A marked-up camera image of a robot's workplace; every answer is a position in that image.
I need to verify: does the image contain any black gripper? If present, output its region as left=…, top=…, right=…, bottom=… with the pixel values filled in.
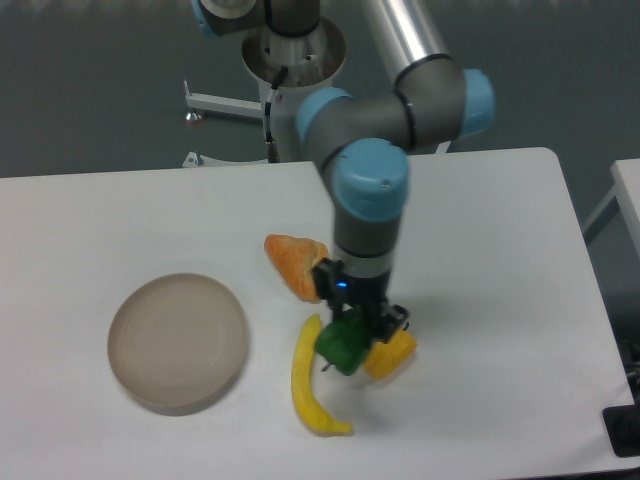
left=312, top=258, right=409, bottom=343

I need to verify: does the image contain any green bell pepper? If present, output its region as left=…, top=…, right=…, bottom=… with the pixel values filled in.
left=314, top=309, right=372, bottom=376

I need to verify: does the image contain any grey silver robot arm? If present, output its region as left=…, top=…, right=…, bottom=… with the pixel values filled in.
left=185, top=1, right=495, bottom=343

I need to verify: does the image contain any yellow bell pepper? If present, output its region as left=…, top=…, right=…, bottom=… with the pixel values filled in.
left=363, top=328, right=417, bottom=380

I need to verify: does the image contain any beige round plate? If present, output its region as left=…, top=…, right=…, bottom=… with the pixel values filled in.
left=107, top=273, right=249, bottom=416

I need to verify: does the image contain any yellow banana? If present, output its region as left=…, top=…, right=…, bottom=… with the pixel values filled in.
left=290, top=314, right=354, bottom=437

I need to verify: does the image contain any black device at edge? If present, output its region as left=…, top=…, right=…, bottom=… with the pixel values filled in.
left=602, top=404, right=639, bottom=458

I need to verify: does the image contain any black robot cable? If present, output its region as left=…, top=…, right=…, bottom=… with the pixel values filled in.
left=262, top=64, right=289, bottom=164

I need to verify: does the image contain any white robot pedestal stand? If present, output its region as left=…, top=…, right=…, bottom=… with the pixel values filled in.
left=180, top=22, right=451, bottom=169

